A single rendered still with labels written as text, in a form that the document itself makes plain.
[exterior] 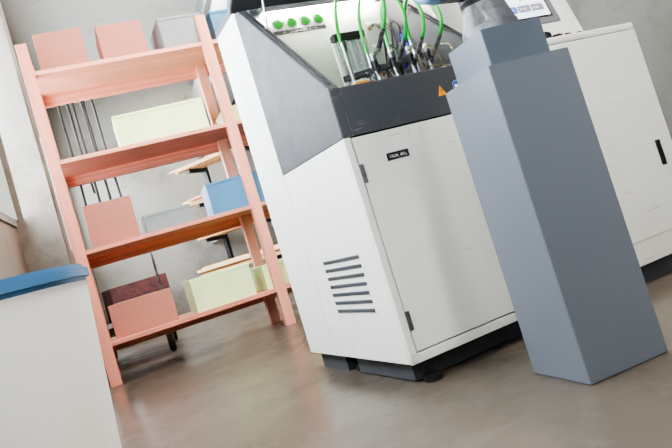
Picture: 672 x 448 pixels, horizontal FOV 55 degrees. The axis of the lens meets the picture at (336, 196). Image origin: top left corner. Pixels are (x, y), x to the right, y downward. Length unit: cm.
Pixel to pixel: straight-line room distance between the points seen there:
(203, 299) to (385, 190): 266
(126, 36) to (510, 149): 361
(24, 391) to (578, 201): 128
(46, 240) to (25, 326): 349
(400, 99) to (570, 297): 86
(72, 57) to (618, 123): 348
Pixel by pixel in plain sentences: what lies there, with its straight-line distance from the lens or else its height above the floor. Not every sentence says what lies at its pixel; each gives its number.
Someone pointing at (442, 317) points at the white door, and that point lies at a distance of 209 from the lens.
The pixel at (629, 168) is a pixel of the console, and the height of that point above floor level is 43.
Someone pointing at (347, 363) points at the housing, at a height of 3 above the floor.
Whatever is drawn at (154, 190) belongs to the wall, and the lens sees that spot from 1005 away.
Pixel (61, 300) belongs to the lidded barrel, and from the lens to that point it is 144.
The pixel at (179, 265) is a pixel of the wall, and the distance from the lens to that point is 996.
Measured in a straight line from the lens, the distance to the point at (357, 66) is 273.
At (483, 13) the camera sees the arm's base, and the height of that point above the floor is 95.
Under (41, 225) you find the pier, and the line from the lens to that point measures 487.
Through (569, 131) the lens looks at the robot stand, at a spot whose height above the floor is 59.
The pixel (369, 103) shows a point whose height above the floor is 88.
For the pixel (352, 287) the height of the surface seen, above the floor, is 33.
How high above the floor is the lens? 52
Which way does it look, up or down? 3 degrees up
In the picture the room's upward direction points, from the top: 17 degrees counter-clockwise
